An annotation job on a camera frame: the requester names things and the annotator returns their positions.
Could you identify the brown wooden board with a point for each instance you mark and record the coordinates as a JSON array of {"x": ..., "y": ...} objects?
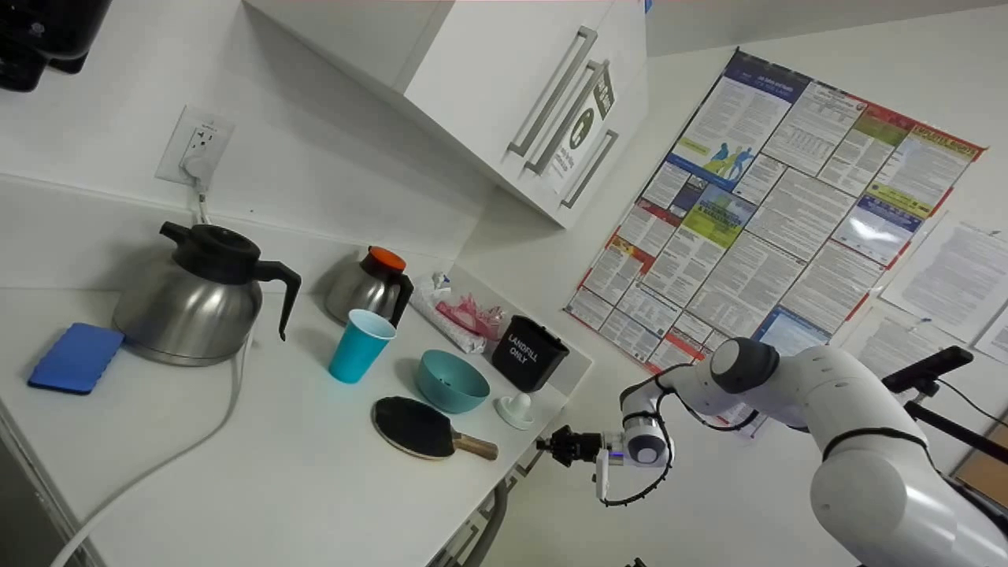
[{"x": 987, "y": 473}]

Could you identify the white printed paper sheet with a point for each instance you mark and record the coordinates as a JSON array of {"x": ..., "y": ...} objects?
[
  {"x": 892, "y": 338},
  {"x": 955, "y": 280}
]

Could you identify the black plastic container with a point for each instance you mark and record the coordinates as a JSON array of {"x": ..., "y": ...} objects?
[{"x": 526, "y": 353}]

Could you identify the blue plastic cup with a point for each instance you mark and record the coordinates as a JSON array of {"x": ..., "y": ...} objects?
[{"x": 358, "y": 348}]

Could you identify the clear plastic bag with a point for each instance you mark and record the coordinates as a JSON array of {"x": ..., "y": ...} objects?
[{"x": 468, "y": 315}]

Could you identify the large colourful wall poster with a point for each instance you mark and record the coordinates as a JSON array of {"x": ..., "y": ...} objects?
[{"x": 776, "y": 178}]

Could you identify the white wall cabinet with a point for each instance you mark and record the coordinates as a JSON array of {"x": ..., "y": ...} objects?
[{"x": 473, "y": 75}]

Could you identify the white wall outlet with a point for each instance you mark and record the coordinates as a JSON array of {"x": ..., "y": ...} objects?
[{"x": 195, "y": 142}]

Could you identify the blue sponge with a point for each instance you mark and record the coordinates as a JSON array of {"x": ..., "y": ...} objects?
[{"x": 75, "y": 357}]

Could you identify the green cabinet sticker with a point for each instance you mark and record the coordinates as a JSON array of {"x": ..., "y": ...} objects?
[{"x": 583, "y": 126}]

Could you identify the small steel carafe orange lid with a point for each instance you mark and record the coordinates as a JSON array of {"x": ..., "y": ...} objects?
[{"x": 358, "y": 289}]

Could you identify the small white object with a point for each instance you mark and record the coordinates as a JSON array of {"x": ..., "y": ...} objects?
[{"x": 514, "y": 411}]

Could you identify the black appliance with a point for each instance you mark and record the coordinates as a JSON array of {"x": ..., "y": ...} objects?
[{"x": 49, "y": 35}]

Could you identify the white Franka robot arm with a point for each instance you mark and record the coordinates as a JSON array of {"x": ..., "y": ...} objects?
[{"x": 870, "y": 419}]

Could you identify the teal bowl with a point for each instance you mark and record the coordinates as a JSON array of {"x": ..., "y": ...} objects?
[{"x": 452, "y": 381}]

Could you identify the black camera on stand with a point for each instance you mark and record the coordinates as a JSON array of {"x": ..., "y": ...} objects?
[{"x": 925, "y": 370}]

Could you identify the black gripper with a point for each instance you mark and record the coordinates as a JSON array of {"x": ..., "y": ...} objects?
[{"x": 587, "y": 445}]

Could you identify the large steel carafe black lid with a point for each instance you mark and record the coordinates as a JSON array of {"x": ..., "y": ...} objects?
[{"x": 190, "y": 315}]

